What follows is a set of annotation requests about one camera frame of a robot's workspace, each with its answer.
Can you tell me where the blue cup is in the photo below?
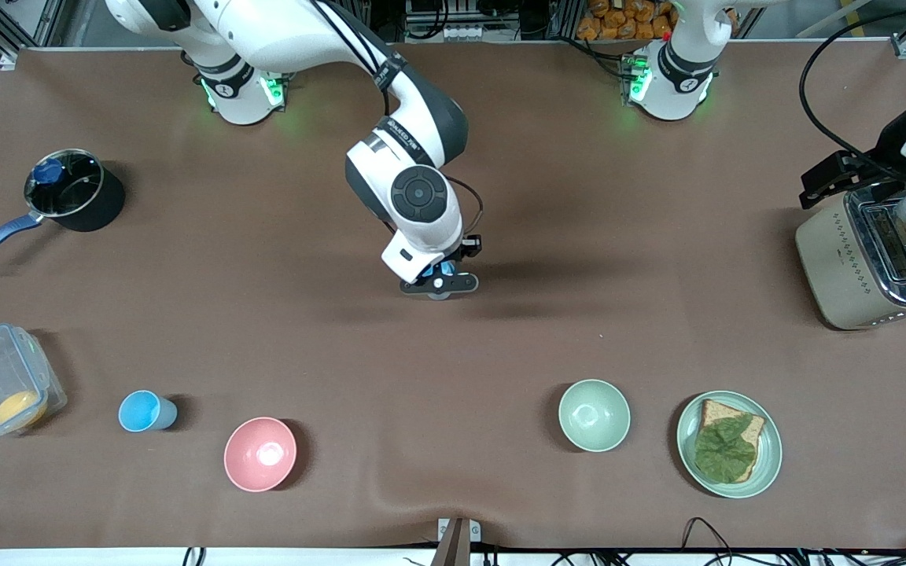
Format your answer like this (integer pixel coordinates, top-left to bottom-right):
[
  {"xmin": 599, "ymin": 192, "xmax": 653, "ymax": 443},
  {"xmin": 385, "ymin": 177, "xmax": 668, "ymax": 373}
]
[
  {"xmin": 419, "ymin": 261, "xmax": 459, "ymax": 302},
  {"xmin": 118, "ymin": 389, "xmax": 179, "ymax": 433}
]

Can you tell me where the beige and chrome toaster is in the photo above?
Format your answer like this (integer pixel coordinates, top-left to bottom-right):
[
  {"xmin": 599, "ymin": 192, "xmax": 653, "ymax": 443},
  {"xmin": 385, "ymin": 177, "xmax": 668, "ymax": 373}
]
[{"xmin": 795, "ymin": 186, "xmax": 906, "ymax": 332}]

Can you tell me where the pale green bowl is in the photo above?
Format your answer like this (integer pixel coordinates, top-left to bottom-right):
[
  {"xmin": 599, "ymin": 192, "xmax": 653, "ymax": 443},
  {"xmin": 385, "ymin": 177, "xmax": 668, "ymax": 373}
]
[{"xmin": 558, "ymin": 379, "xmax": 632, "ymax": 454}]

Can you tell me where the pink bowl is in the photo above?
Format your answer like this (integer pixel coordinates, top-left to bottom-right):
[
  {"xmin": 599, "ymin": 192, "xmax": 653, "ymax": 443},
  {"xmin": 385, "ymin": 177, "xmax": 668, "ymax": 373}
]
[{"xmin": 223, "ymin": 416, "xmax": 298, "ymax": 494}]

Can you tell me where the bread slice under lettuce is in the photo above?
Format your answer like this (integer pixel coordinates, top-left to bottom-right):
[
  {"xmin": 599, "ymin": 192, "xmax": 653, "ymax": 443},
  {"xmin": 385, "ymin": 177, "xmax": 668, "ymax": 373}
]
[{"xmin": 697, "ymin": 399, "xmax": 768, "ymax": 483}]

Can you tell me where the bag of orange buns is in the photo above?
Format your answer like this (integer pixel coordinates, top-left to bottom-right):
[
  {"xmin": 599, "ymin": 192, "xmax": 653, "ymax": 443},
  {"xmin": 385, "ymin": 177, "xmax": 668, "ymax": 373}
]
[{"xmin": 576, "ymin": 0, "xmax": 675, "ymax": 42}]

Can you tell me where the pale green plate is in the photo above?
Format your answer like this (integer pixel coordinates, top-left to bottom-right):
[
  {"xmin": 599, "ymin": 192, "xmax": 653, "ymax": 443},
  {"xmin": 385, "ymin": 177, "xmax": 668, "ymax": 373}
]
[{"xmin": 676, "ymin": 390, "xmax": 783, "ymax": 500}]

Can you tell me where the green lettuce leaf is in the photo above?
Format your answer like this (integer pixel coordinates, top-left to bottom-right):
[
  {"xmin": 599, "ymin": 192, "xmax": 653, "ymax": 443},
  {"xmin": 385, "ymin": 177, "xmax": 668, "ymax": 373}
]
[{"xmin": 694, "ymin": 414, "xmax": 759, "ymax": 483}]

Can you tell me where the glass lid with blue knob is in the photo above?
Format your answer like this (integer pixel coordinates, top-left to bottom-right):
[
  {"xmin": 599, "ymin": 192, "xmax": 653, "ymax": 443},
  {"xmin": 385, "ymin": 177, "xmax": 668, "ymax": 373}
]
[{"xmin": 24, "ymin": 149, "xmax": 104, "ymax": 219}]

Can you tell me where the orange round food piece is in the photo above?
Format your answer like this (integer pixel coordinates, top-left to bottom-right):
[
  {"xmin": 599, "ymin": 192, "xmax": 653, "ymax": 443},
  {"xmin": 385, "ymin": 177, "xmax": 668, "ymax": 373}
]
[{"xmin": 0, "ymin": 390, "xmax": 50, "ymax": 430}]

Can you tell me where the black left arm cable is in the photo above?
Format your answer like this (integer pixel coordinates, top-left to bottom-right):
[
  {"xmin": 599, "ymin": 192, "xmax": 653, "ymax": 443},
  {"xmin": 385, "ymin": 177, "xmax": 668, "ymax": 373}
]
[{"xmin": 798, "ymin": 0, "xmax": 906, "ymax": 162}]

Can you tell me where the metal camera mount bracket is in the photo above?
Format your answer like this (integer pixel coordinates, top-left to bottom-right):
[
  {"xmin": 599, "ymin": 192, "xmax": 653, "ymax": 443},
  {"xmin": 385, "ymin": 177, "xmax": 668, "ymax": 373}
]
[{"xmin": 436, "ymin": 516, "xmax": 483, "ymax": 566}]

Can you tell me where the black pot with blue handle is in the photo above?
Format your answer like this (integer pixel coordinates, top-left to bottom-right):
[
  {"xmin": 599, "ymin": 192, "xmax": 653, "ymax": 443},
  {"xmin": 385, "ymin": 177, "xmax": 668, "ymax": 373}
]
[{"xmin": 0, "ymin": 148, "xmax": 126, "ymax": 271}]

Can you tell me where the black looped floor cable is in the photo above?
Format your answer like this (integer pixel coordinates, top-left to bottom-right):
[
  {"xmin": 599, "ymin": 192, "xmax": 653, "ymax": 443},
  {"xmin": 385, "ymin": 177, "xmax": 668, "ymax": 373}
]
[{"xmin": 681, "ymin": 516, "xmax": 738, "ymax": 566}]

